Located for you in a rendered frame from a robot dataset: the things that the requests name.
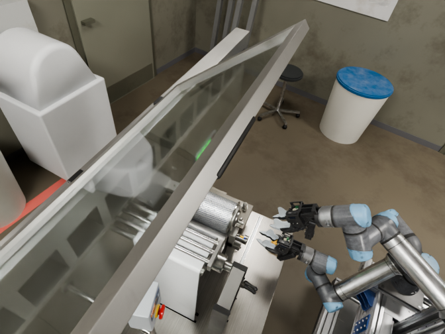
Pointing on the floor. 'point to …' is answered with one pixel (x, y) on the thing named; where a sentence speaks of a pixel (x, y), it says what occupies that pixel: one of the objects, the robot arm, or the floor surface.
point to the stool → (292, 73)
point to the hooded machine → (53, 101)
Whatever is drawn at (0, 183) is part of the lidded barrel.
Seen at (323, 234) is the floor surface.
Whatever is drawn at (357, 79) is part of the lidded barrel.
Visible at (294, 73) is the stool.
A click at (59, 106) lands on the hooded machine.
